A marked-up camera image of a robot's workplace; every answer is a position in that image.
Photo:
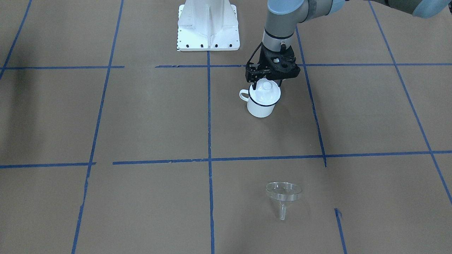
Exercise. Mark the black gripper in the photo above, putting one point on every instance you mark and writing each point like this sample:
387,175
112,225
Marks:
253,74

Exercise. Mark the white mug lid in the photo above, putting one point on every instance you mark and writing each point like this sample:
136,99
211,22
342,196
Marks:
265,93

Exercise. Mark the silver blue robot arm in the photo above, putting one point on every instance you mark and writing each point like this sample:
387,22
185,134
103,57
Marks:
283,16

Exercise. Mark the white enamel mug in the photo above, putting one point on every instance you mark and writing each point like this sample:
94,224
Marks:
253,108

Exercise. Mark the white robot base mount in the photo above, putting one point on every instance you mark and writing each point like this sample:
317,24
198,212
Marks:
207,25

